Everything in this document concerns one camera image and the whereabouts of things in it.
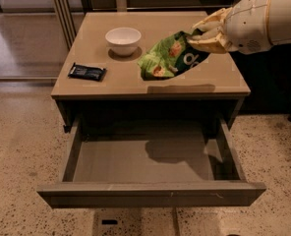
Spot green rice chip bag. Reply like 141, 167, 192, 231
138, 30, 208, 81

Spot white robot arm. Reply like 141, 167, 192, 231
187, 0, 291, 54

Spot beige cabinet with counter top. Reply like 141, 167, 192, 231
51, 11, 250, 126

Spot open grey top drawer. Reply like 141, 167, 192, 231
37, 116, 266, 208

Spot black snack packet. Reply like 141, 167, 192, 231
68, 63, 107, 82

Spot white ceramic bowl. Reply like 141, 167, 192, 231
105, 28, 142, 57

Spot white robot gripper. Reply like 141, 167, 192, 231
187, 0, 272, 54

